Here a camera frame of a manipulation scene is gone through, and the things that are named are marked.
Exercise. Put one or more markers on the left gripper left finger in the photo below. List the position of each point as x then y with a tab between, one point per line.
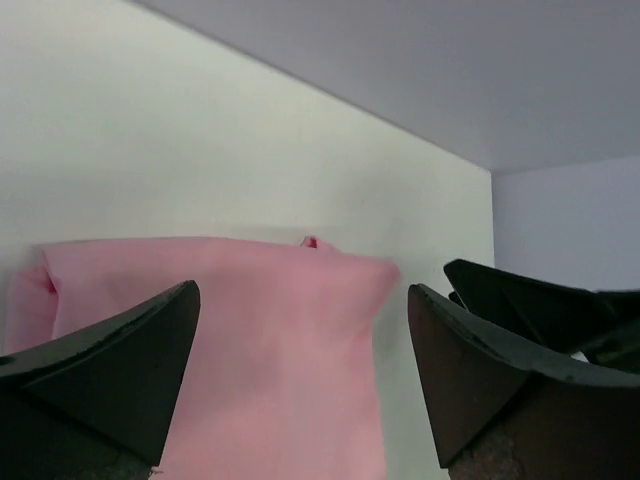
98	403

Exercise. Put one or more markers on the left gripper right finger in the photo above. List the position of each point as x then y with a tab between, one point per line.
503	407

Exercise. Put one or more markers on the pink t shirt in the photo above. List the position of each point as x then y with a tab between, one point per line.
280	381

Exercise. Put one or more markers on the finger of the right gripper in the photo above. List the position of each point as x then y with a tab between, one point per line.
603	326

